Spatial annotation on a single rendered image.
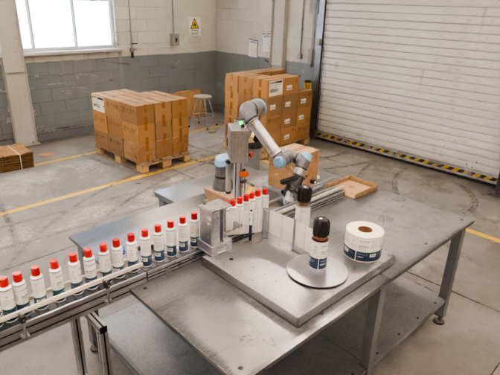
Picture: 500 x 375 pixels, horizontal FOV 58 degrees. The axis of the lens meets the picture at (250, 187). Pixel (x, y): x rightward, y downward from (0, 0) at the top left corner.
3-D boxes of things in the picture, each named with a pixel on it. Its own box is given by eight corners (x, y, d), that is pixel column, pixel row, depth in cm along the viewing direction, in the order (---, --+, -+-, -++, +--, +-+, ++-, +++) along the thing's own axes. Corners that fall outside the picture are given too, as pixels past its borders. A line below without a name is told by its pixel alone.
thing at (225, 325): (239, 389, 166) (239, 385, 166) (68, 238, 266) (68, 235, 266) (474, 222, 301) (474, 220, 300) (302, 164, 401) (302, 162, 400)
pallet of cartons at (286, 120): (262, 161, 656) (265, 80, 613) (221, 147, 709) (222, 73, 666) (310, 144, 739) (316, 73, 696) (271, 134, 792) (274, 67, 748)
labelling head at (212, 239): (212, 257, 237) (211, 213, 228) (196, 248, 246) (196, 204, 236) (232, 248, 246) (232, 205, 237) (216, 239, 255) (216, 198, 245)
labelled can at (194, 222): (193, 249, 245) (193, 215, 237) (187, 245, 248) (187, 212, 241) (201, 246, 248) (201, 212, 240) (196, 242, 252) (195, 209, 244)
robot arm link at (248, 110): (240, 100, 280) (287, 163, 277) (249, 97, 289) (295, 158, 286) (229, 111, 287) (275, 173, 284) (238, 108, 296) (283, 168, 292)
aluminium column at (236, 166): (236, 224, 285) (239, 120, 260) (232, 221, 288) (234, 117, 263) (242, 222, 288) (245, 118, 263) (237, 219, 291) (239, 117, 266)
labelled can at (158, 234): (158, 264, 230) (155, 228, 223) (152, 260, 234) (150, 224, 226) (167, 260, 234) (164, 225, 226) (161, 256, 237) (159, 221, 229)
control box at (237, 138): (230, 163, 254) (231, 130, 247) (227, 154, 270) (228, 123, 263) (248, 163, 256) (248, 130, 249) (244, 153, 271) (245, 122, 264)
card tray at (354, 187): (354, 199, 327) (355, 194, 326) (326, 188, 344) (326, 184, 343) (377, 189, 346) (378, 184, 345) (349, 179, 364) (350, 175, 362)
